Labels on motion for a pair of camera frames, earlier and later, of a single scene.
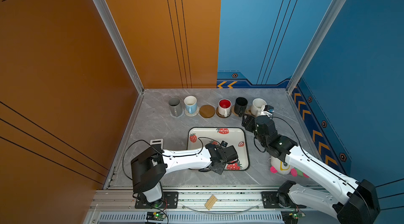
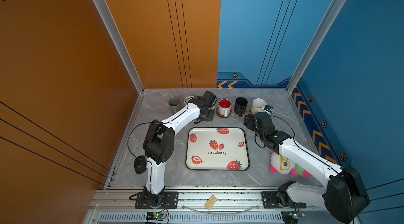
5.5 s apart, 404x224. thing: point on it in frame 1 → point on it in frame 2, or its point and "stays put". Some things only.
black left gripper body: [221, 171] → [209, 115]
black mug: [240, 104] stays put
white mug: [258, 105] stays put
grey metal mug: [175, 108] stays put
